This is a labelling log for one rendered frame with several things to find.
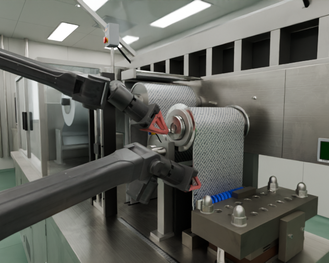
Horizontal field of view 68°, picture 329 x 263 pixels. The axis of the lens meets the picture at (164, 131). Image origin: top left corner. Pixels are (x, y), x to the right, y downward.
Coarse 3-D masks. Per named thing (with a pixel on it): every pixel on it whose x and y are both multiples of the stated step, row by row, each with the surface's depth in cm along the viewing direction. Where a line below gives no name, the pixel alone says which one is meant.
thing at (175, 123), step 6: (168, 120) 75; (174, 120) 73; (180, 120) 71; (168, 126) 76; (174, 126) 73; (180, 126) 71; (174, 132) 74; (180, 132) 71; (174, 138) 73; (180, 138) 73
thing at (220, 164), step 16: (208, 144) 74; (224, 144) 78; (240, 144) 83; (208, 160) 74; (224, 160) 79; (240, 160) 84; (208, 176) 75; (224, 176) 79; (240, 176) 85; (192, 192) 72; (208, 192) 76
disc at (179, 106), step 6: (174, 108) 76; (180, 108) 74; (186, 108) 71; (168, 114) 79; (192, 114) 70; (192, 120) 70; (192, 126) 70; (192, 132) 70; (168, 138) 79; (192, 138) 70; (186, 144) 72; (192, 144) 71; (180, 150) 75
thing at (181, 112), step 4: (172, 112) 76; (176, 112) 74; (180, 112) 73; (184, 112) 71; (168, 116) 77; (184, 116) 71; (188, 116) 71; (184, 120) 71; (188, 120) 70; (188, 124) 70; (188, 128) 70; (188, 132) 70; (168, 136) 78; (184, 136) 72; (188, 136) 70; (172, 140) 76; (176, 140) 75; (180, 140) 73; (184, 140) 72; (188, 140) 71; (176, 144) 75; (180, 144) 73; (184, 144) 72
